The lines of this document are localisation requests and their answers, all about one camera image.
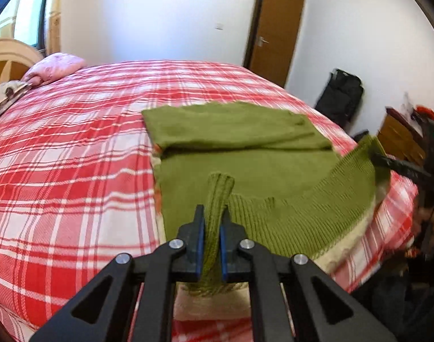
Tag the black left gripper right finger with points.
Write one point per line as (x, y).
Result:
(292, 298)

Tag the black bag on floor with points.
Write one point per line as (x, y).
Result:
(359, 136)

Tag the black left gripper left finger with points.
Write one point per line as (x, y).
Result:
(132, 298)

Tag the brown wooden dresser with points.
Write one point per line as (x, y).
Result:
(400, 139)

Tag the brown wooden door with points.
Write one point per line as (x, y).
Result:
(272, 38)

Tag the red white plaid bedspread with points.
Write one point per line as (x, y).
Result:
(76, 183)

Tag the black folded chair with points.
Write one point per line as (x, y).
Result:
(341, 97)

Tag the yellow curtain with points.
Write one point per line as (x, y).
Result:
(52, 26)

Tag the pink pillow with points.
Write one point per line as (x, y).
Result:
(52, 68)

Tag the green knitted sweater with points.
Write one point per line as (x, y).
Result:
(272, 171)

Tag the beige patterned pillow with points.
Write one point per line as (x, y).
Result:
(10, 92)

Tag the window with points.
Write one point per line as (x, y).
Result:
(24, 20)

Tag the wooden headboard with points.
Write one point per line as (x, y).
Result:
(16, 58)

